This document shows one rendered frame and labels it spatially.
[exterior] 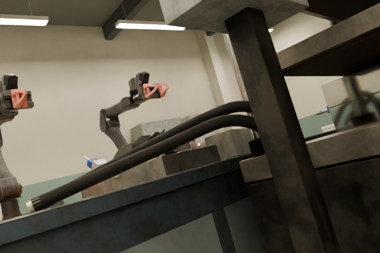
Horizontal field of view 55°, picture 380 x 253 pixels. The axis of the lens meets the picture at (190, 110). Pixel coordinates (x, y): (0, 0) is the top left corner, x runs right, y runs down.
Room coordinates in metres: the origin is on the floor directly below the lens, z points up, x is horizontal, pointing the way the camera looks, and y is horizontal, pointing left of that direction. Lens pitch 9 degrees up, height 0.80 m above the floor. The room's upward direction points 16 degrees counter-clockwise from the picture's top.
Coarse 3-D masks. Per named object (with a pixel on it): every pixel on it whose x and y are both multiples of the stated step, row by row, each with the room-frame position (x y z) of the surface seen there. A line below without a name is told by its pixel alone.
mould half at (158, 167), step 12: (132, 144) 1.17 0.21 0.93; (168, 156) 1.10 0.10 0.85; (180, 156) 1.14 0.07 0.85; (192, 156) 1.18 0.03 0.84; (204, 156) 1.22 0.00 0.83; (216, 156) 1.26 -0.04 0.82; (132, 168) 1.18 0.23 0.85; (144, 168) 1.15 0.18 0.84; (156, 168) 1.11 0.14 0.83; (168, 168) 1.10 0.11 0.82; (180, 168) 1.13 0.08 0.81; (192, 168) 1.17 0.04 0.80; (108, 180) 1.29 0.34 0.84; (120, 180) 1.24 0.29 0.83; (132, 180) 1.20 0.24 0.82; (144, 180) 1.16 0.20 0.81; (84, 192) 1.40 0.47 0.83; (96, 192) 1.35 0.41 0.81
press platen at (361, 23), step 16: (352, 16) 0.83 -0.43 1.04; (368, 16) 0.81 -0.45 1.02; (320, 32) 0.88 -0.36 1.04; (336, 32) 0.86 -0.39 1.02; (352, 32) 0.84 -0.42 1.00; (368, 32) 0.82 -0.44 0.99; (288, 48) 0.95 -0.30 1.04; (304, 48) 0.92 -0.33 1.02; (320, 48) 0.89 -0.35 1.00; (336, 48) 0.90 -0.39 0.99; (288, 64) 0.96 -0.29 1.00
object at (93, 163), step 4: (84, 156) 1.51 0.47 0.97; (88, 160) 1.47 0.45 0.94; (92, 160) 1.47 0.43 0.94; (96, 160) 1.45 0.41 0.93; (100, 160) 1.46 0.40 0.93; (104, 160) 1.46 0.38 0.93; (88, 164) 1.47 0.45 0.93; (92, 164) 1.44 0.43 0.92; (96, 164) 1.43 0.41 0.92; (100, 164) 1.43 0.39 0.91; (92, 168) 1.45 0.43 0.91
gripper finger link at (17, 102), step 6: (12, 90) 1.21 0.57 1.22; (18, 90) 1.20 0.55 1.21; (24, 90) 1.18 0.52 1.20; (12, 96) 1.22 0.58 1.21; (18, 96) 1.22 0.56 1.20; (24, 96) 1.19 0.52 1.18; (12, 102) 1.22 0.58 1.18; (18, 102) 1.21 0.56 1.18; (30, 102) 1.26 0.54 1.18; (18, 108) 1.25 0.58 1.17; (24, 108) 1.26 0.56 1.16
